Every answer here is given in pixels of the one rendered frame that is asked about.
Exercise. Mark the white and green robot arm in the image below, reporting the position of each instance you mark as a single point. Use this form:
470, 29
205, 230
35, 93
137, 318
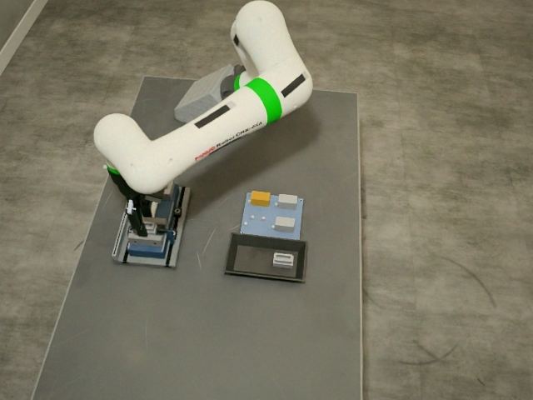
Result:
274, 82

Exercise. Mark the yellow-orange block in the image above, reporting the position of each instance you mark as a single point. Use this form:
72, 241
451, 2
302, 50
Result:
260, 198

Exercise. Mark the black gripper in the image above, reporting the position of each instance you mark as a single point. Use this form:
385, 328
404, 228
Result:
138, 207

